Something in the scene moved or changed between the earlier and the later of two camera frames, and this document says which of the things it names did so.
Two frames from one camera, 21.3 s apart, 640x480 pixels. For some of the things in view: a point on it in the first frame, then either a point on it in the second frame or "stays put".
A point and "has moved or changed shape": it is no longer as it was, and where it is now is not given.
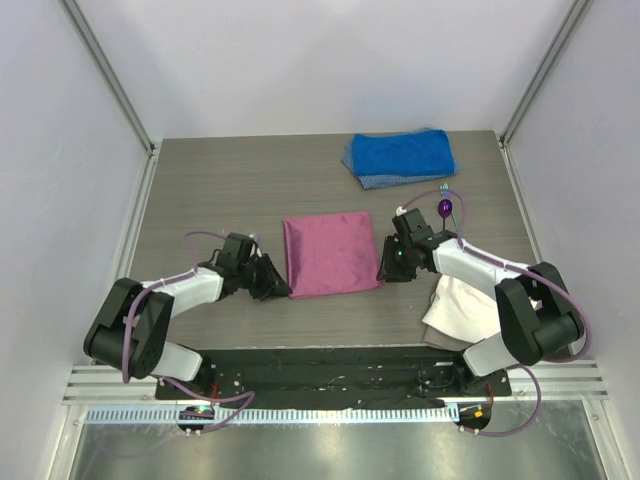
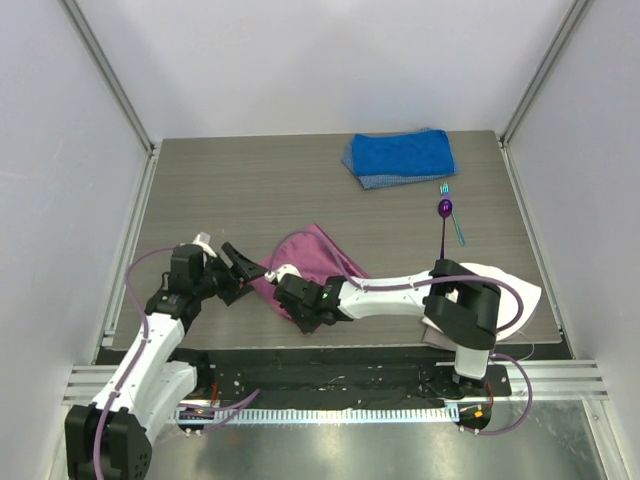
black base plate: x=314 y=378 stays put
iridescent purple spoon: x=445 y=207 stays put
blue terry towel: x=409 y=153 stays put
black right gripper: x=396 y=262 -> x=286 y=300
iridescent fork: x=445 y=193 stays put
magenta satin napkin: x=331 y=253 has moved or changed shape
